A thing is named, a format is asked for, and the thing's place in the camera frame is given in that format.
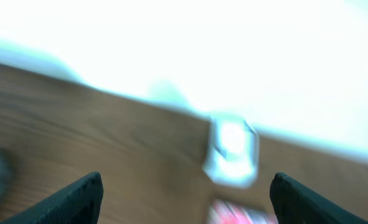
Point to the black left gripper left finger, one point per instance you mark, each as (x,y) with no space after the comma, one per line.
(77,203)

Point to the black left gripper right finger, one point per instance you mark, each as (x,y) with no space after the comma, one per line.
(295,203)

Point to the purple pink tissue pack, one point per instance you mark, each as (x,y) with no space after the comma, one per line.
(225,212)

